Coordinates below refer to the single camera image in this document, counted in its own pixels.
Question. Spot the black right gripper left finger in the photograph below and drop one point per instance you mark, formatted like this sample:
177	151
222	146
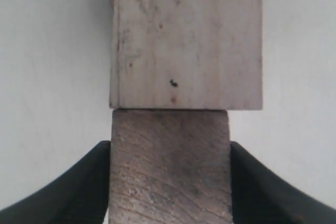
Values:
80	195

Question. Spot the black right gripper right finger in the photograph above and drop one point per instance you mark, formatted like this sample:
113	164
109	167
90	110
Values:
260	196

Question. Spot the second largest wooden cube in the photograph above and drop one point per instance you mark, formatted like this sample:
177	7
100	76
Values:
186	54

